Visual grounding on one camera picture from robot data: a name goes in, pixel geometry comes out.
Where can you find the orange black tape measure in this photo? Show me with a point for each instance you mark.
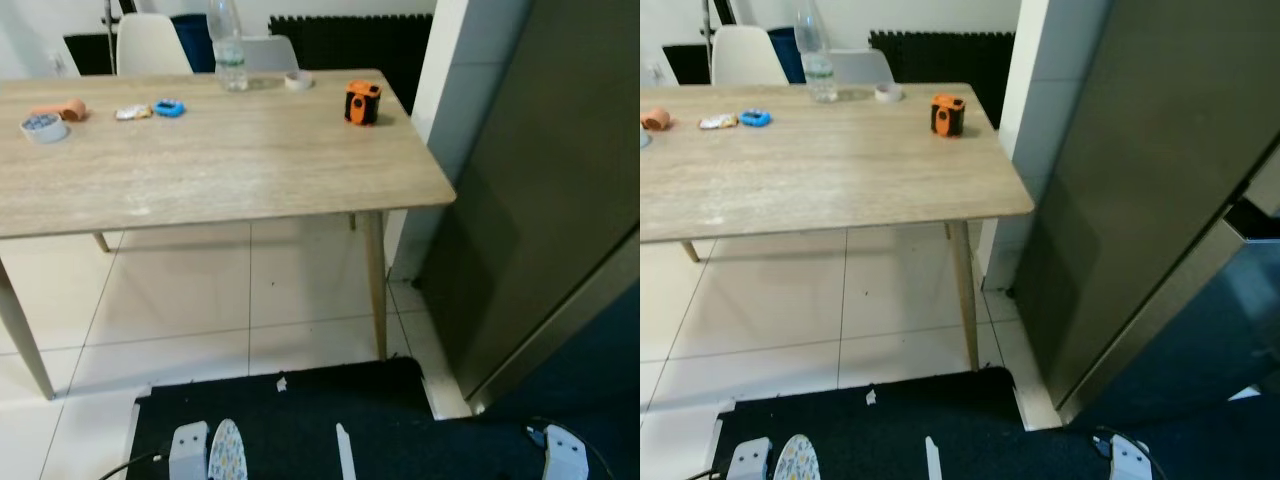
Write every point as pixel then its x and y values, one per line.
pixel 362 104
pixel 948 116

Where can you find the light wooden table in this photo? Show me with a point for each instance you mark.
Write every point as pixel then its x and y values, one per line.
pixel 220 160
pixel 820 170

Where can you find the blue bin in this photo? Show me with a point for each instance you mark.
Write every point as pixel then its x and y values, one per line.
pixel 192 45
pixel 790 58

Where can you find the white orange snack packet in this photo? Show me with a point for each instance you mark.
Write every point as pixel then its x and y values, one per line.
pixel 717 122
pixel 133 113

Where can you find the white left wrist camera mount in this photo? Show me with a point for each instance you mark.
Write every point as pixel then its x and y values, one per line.
pixel 757 462
pixel 188 455

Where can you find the grey chair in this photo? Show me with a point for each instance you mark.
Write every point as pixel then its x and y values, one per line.
pixel 862 68
pixel 272 55

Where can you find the small black panel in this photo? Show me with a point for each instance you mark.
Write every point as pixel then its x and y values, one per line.
pixel 90 55
pixel 688 65

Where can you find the grey blue fridge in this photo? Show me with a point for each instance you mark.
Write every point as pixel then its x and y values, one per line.
pixel 560 120
pixel 1150 130

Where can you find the white plastic chair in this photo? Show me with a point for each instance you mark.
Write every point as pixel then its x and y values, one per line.
pixel 745 58
pixel 150 45

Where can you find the orange cup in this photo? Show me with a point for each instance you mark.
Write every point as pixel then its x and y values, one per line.
pixel 655 119
pixel 62 109

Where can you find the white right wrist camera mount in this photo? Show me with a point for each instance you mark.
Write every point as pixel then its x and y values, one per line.
pixel 565 458
pixel 1130 462

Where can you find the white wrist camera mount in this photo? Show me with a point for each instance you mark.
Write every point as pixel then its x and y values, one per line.
pixel 565 458
pixel 188 455
pixel 1130 462
pixel 757 462

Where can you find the white tape strip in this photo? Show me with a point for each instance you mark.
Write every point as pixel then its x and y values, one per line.
pixel 933 462
pixel 346 455

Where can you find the floral patterned plate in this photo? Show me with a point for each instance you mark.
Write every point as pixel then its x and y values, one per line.
pixel 797 462
pixel 227 455

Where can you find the white tape roll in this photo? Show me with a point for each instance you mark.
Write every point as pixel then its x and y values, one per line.
pixel 298 81
pixel 888 93

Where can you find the clear plastic water bottle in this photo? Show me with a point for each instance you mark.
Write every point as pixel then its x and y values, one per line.
pixel 229 60
pixel 818 70

